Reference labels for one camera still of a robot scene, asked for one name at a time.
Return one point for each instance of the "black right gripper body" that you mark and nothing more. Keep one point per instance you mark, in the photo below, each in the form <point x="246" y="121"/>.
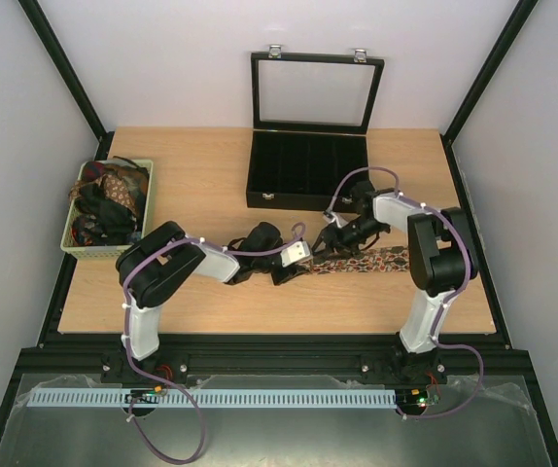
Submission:
<point x="332" y="235"/>

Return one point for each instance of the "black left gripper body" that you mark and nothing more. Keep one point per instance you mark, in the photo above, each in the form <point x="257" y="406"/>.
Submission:
<point x="278" y="278"/>

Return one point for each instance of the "patterned paisley tie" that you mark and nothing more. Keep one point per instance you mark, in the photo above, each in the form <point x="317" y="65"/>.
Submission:
<point x="384" y="259"/>

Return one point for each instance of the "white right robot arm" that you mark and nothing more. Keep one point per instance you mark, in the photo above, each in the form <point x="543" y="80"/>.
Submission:
<point x="441" y="261"/>

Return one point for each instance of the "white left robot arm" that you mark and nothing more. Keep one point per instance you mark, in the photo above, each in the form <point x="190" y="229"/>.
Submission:
<point x="152" y="270"/>

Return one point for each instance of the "dark ties in basket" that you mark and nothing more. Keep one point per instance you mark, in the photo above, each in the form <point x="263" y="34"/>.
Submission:
<point x="109" y="214"/>

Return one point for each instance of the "black compartment display box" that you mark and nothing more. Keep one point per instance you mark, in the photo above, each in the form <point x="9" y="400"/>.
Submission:
<point x="311" y="114"/>

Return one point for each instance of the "pale green perforated basket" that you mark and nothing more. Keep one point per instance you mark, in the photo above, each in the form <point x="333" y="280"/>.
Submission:
<point x="109" y="209"/>

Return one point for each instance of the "brown patterned tie over basket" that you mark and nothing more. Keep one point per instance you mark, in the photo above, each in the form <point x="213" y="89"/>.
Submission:
<point x="91" y="194"/>

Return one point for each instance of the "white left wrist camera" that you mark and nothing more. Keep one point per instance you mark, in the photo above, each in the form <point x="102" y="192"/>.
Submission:
<point x="297" y="252"/>

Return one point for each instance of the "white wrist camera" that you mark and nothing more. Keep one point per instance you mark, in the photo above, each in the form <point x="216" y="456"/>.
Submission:
<point x="297" y="252"/>
<point x="332" y="218"/>

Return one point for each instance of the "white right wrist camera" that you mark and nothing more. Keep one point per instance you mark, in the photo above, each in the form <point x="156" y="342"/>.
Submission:
<point x="332" y="218"/>

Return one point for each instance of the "light blue slotted cable duct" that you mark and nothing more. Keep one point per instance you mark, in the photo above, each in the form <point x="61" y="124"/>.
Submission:
<point x="214" y="398"/>

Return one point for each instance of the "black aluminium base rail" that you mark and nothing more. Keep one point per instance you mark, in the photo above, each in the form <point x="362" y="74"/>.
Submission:
<point x="363" y="359"/>

